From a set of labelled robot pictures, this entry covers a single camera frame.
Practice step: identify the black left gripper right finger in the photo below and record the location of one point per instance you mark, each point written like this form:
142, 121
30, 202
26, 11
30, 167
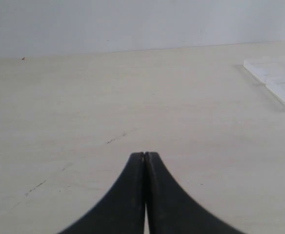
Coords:
170, 210

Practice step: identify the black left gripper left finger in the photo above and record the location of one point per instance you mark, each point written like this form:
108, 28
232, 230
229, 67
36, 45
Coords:
122, 208

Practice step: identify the clear plastic storage box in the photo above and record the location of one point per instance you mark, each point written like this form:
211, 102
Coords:
268, 72

